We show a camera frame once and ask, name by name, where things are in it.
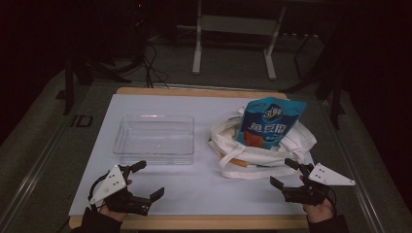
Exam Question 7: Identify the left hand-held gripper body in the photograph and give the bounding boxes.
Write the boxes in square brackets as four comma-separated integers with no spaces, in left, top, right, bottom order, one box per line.
[88,164,153,216]

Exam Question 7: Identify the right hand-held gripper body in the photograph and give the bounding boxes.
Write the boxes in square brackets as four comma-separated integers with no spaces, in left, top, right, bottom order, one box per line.
[281,162,357,207]

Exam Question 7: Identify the white tote bag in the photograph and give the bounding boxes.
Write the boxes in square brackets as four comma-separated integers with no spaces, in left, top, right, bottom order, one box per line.
[208,106,318,180]

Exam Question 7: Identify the clear plastic box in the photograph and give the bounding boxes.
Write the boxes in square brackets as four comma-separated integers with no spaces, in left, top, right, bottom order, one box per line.
[112,115,195,166]

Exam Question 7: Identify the blue refill pouch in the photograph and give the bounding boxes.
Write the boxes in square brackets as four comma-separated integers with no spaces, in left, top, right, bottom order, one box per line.
[236,96,308,150]

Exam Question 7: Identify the person's left hand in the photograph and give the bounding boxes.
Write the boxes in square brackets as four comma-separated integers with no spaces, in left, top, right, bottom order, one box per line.
[98,179,134,223]

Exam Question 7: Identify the person's right hand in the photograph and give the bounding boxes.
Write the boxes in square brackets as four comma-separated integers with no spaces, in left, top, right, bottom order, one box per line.
[299,174,336,224]

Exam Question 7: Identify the white table mat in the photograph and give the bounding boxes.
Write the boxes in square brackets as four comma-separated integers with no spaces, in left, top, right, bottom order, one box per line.
[68,93,315,217]

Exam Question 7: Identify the orange packet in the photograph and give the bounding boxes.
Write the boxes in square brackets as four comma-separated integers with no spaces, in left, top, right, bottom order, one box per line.
[219,151,249,169]

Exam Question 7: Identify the black tripod stand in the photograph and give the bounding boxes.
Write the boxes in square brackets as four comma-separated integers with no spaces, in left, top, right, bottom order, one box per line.
[62,52,133,117]
[280,30,347,131]

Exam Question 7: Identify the white metal stand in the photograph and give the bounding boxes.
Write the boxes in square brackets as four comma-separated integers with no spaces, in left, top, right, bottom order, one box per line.
[176,0,288,82]

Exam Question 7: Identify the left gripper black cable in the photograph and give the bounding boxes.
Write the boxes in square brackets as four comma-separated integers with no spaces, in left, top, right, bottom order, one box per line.
[86,173,110,209]

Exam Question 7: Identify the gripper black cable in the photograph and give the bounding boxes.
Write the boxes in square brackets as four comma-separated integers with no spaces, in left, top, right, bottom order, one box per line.
[86,173,110,209]
[325,185,339,218]

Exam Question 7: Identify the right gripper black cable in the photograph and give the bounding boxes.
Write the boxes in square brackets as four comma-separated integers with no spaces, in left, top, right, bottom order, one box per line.
[325,185,339,218]

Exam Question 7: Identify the metal floor rail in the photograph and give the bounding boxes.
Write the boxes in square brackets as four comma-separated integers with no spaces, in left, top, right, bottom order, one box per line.
[0,84,93,227]
[319,99,387,233]

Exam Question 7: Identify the black floor cables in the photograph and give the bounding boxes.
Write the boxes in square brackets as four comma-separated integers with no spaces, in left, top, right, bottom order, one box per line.
[141,40,170,89]

